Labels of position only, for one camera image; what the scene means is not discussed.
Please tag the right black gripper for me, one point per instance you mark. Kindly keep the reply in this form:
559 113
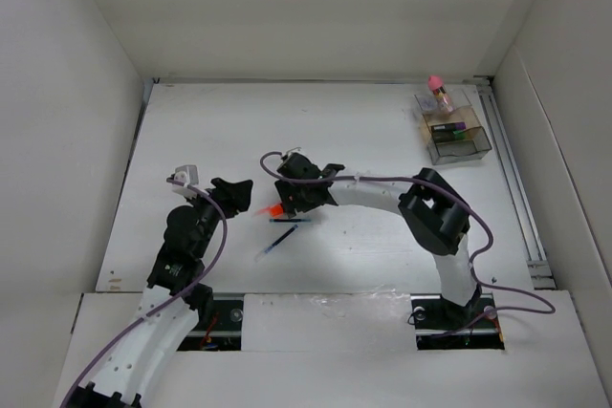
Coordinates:
286 190

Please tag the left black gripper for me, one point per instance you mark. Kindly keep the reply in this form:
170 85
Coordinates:
232 197

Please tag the orange highlighter marker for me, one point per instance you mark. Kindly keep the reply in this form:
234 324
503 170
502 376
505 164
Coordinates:
276 210

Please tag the blue pen refill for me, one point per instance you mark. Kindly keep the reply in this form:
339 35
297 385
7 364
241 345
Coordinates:
293 221
262 253

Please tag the green highlighter marker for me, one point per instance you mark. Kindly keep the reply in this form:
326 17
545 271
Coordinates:
448 136

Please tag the purple highlighter marker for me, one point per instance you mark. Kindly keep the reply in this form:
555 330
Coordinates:
448 127

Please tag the pink cap lead tube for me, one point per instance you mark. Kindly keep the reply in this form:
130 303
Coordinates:
437 88

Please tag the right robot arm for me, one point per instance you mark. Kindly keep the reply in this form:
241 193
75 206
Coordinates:
435 214

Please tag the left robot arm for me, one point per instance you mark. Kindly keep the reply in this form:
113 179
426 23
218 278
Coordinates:
174 300

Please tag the grey plastic tray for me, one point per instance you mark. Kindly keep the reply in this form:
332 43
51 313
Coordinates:
463 150

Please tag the clear plastic tray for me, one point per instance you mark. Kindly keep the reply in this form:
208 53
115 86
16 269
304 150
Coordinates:
458 96

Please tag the amber plastic tray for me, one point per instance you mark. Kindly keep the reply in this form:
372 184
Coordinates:
465 114

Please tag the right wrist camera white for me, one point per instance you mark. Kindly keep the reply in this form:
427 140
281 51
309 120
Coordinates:
288 153

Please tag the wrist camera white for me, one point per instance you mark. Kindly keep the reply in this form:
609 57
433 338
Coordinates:
288 153
183 178

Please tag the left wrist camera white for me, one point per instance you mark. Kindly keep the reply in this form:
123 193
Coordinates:
183 178

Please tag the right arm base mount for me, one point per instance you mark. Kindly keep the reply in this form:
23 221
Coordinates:
440 325

